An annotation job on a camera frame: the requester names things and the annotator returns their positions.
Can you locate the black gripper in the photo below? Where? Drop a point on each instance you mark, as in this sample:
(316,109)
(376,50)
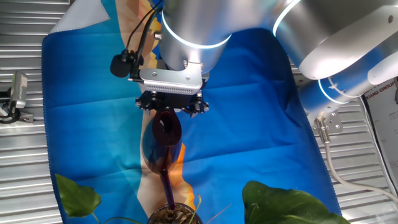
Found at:
(172,101)

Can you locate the dark red translucent watering can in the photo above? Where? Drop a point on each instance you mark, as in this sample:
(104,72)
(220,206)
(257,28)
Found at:
(166,132)

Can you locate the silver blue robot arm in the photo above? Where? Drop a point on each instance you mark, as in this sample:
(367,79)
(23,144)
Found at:
(217,28)

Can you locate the thin green plant stem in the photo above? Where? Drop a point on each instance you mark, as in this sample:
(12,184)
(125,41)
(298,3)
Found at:
(197,203)

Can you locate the round plant pot with soil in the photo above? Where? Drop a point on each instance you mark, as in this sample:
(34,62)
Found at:
(168,216)

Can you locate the black foam microphone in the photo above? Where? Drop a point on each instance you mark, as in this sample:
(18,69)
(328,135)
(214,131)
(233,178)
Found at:
(119,66)

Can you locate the blue landscape print cloth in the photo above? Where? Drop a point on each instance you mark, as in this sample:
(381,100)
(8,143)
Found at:
(93,124)

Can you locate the small green leaf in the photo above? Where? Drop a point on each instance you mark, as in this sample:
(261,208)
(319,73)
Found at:
(77,199)

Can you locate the large dark green leaf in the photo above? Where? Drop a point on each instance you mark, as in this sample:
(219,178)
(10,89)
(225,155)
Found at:
(280,205)

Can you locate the white printed sign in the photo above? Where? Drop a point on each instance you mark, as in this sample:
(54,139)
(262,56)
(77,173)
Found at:
(385,124)

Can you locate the silver camera on stand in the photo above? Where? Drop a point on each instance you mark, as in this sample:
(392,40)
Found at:
(19,90)

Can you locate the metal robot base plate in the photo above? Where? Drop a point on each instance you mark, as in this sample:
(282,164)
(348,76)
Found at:
(335,124)

